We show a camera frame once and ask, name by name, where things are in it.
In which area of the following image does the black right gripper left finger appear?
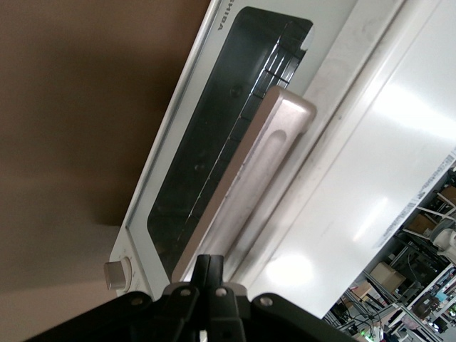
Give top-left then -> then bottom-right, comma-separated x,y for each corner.
24,254 -> 212,342

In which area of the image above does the aluminium shelf rack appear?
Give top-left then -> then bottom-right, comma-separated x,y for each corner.
322,167 -> 456,342

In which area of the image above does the cardboard box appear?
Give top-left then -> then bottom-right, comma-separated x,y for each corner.
370,261 -> 408,295
440,185 -> 456,208
408,213 -> 437,234

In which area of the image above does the oven door with silver handle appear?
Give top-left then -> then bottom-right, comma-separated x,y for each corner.
123,0 -> 361,286

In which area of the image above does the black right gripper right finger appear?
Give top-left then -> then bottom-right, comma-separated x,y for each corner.
209,254 -> 354,342

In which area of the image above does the white toaster oven body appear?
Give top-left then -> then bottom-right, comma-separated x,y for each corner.
109,0 -> 456,321

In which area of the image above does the beige oven knob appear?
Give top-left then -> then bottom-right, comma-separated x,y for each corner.
103,259 -> 133,291

